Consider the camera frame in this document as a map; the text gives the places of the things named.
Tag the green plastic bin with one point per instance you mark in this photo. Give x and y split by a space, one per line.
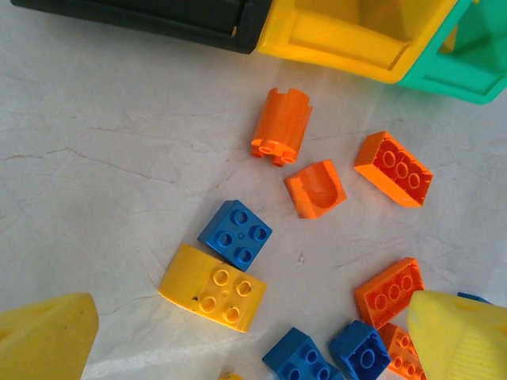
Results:
467 75

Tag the yellow curved lego brick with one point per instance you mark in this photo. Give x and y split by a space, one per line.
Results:
198 277

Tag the orange long lego brick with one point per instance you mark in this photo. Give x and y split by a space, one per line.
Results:
392 170
384 293
400 348

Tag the blue square lego brick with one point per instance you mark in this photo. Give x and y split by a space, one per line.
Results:
356 352
233 235
471 297
293 356

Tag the black plastic bin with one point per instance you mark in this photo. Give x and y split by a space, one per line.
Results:
158 20

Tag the yellow plastic bin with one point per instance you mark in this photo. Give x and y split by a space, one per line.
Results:
348 39

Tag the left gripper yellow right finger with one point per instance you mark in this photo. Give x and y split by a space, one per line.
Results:
463 344

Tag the orange round lego brick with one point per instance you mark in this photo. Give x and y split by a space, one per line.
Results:
283 122

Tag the small orange curved lego brick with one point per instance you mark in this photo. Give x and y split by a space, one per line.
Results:
309 198

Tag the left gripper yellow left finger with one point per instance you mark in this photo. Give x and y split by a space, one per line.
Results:
43 340

